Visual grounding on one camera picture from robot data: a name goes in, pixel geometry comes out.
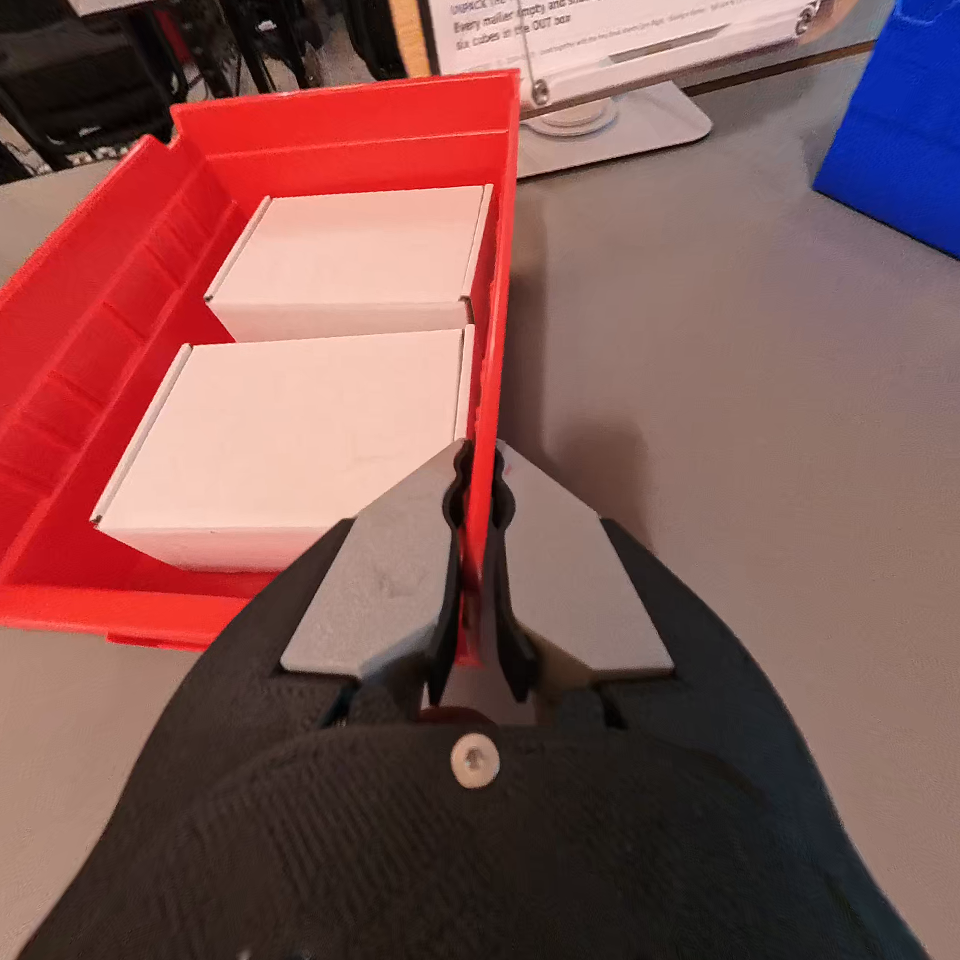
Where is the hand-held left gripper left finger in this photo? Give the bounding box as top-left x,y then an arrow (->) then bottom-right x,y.
279,438 -> 475,706

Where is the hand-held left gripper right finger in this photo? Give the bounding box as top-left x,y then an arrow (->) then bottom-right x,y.
480,440 -> 675,704

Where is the white cardboard mailer box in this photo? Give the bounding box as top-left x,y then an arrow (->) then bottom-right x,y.
204,183 -> 496,342
90,326 -> 477,575

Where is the red plastic bin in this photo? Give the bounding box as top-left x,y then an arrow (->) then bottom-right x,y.
0,69 -> 522,667

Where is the blue plastic bin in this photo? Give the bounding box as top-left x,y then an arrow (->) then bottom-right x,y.
812,0 -> 960,260

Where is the printed instruction sheet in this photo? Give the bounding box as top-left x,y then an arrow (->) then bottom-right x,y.
427,0 -> 822,106

